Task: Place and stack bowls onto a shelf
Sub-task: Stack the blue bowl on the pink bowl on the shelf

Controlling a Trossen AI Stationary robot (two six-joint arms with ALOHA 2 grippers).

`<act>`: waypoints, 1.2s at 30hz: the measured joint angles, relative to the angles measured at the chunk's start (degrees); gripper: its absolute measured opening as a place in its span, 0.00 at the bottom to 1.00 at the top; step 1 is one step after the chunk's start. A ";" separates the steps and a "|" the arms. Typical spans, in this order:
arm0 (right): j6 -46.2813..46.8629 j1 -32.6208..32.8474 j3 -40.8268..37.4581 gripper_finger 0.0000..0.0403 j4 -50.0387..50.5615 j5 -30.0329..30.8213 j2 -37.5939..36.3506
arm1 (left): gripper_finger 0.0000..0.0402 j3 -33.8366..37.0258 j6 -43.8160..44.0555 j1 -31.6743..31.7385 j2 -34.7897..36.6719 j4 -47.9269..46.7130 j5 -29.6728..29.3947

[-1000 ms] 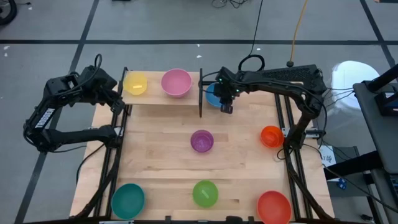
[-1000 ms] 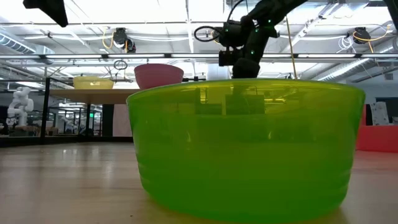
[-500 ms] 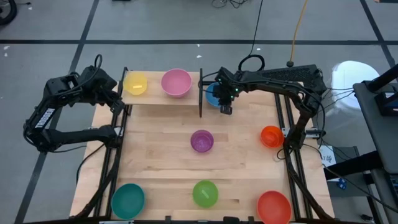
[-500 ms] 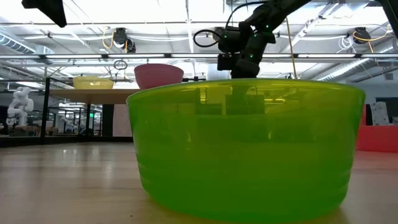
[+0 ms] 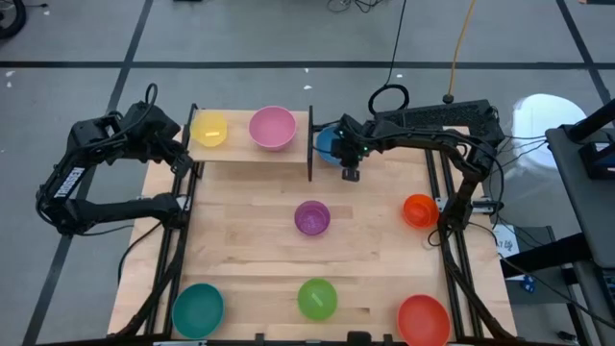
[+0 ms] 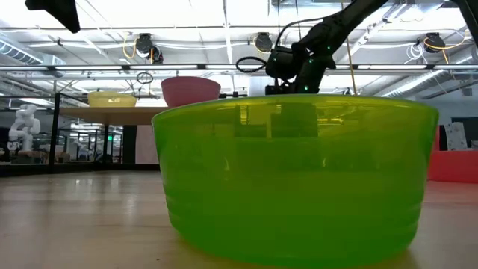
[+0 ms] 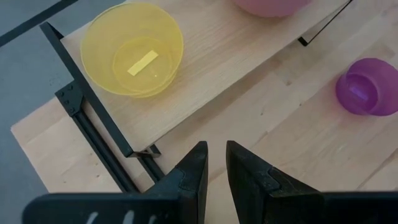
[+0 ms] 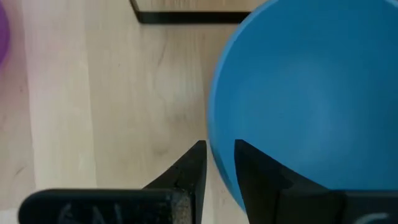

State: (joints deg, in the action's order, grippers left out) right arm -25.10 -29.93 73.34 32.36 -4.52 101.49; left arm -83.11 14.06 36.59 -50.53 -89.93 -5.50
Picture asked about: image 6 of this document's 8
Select pale yellow bowl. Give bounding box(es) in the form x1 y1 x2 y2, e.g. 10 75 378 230
87 91 138 108

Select pink bowl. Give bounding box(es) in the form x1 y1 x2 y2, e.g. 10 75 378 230
161 75 222 109

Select translucent green bowl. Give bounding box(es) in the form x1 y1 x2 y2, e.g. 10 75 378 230
151 93 440 269

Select coral red bowl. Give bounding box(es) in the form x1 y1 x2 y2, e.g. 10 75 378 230
427 149 478 185

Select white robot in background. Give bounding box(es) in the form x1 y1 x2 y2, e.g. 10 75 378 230
7 103 42 152

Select white patterned board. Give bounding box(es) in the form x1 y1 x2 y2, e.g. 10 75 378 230
446 122 468 151

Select black ceiling cable reel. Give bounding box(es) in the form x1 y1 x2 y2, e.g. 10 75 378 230
422 31 468 64
252 32 279 55
122 32 164 64

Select black hanging cable loop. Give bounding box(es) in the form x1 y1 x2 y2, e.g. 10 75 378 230
135 71 155 85

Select wooden shelf with black frame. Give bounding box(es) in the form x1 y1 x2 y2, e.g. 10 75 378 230
51 92 171 167

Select black table edge frame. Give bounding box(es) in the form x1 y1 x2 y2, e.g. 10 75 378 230
0 163 161 178

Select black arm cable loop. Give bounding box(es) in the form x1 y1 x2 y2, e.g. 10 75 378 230
235 16 326 75

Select tan hanging cable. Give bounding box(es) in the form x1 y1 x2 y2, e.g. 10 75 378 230
344 36 358 96

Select white coiled ceiling cable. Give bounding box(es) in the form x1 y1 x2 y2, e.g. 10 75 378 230
404 43 427 65

